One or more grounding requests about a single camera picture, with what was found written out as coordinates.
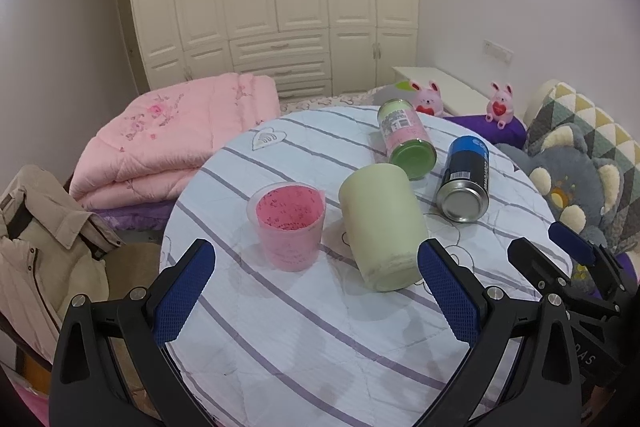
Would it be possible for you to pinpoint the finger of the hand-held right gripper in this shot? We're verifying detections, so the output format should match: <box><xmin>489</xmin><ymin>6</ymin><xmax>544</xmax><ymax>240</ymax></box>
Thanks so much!
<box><xmin>548</xmin><ymin>222</ymin><xmax>640</xmax><ymax>305</ymax></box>
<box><xmin>507</xmin><ymin>237</ymin><xmax>623</xmax><ymax>323</ymax></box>

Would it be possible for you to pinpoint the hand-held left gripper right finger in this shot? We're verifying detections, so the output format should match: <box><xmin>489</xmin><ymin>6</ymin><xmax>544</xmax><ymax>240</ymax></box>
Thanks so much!
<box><xmin>417</xmin><ymin>237</ymin><xmax>584</xmax><ymax>427</ymax></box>

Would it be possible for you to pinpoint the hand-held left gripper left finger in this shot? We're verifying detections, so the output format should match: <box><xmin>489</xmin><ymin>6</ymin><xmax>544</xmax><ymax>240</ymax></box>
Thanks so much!
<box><xmin>50</xmin><ymin>238</ymin><xmax>217</xmax><ymax>427</ymax></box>

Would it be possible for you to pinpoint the pale green cup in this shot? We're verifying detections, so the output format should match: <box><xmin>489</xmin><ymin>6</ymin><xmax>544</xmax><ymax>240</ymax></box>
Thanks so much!
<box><xmin>338</xmin><ymin>163</ymin><xmax>431</xmax><ymax>293</ymax></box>

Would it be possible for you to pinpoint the pink plastic cup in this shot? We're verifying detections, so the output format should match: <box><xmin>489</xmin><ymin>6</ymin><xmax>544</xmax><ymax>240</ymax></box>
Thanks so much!
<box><xmin>246</xmin><ymin>182</ymin><xmax>327</xmax><ymax>271</ymax></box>

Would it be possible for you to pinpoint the grey bear plush cushion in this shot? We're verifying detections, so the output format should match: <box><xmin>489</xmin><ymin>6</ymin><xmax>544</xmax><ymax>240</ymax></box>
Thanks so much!
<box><xmin>495</xmin><ymin>123</ymin><xmax>632</xmax><ymax>255</ymax></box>

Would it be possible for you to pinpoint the blue metal can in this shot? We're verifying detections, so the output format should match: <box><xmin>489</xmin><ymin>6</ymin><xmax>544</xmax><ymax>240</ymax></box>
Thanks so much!
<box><xmin>436</xmin><ymin>135</ymin><xmax>491</xmax><ymax>223</ymax></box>

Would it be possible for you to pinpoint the striped white tablecloth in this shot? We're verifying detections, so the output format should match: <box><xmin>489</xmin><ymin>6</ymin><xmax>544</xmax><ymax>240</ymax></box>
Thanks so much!
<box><xmin>159</xmin><ymin>104</ymin><xmax>574</xmax><ymax>427</ymax></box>

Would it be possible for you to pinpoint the triangle patterned pillow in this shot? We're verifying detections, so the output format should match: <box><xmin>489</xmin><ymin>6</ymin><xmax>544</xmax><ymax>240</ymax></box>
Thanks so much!
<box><xmin>523</xmin><ymin>80</ymin><xmax>640</xmax><ymax>253</ymax></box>

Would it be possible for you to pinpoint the purple pillow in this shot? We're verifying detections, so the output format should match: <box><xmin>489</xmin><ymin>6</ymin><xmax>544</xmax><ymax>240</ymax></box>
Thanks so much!
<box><xmin>443</xmin><ymin>114</ymin><xmax>528</xmax><ymax>150</ymax></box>

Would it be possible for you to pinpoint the beige jacket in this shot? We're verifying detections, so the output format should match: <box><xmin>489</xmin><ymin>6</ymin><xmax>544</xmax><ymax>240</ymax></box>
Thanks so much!
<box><xmin>0</xmin><ymin>164</ymin><xmax>126</xmax><ymax>363</ymax></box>

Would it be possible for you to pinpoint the pink bunny plush toy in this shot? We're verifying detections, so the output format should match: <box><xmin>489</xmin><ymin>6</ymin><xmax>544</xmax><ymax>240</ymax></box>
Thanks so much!
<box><xmin>486</xmin><ymin>81</ymin><xmax>516</xmax><ymax>128</ymax></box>
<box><xmin>410</xmin><ymin>80</ymin><xmax>445</xmax><ymax>118</ymax></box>

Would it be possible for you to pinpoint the pink floral quilt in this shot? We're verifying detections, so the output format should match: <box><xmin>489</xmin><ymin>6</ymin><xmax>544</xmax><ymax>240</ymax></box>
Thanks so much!
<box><xmin>69</xmin><ymin>73</ymin><xmax>281</xmax><ymax>212</ymax></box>

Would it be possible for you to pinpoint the green lidded jar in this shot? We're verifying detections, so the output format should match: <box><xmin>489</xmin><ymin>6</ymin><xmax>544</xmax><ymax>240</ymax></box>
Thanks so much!
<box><xmin>376</xmin><ymin>99</ymin><xmax>438</xmax><ymax>180</ymax></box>

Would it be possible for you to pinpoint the white bedside shelf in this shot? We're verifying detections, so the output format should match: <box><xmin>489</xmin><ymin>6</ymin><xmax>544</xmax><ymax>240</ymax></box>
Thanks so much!
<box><xmin>391</xmin><ymin>66</ymin><xmax>493</xmax><ymax>116</ymax></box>

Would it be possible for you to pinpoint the grey green plush toy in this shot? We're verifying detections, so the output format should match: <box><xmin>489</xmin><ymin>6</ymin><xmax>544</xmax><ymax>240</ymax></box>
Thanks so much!
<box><xmin>372</xmin><ymin>80</ymin><xmax>418</xmax><ymax>108</ymax></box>

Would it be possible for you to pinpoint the white wall socket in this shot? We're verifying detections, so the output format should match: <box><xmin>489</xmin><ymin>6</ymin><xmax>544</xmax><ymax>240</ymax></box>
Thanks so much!
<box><xmin>483</xmin><ymin>39</ymin><xmax>515</xmax><ymax>62</ymax></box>

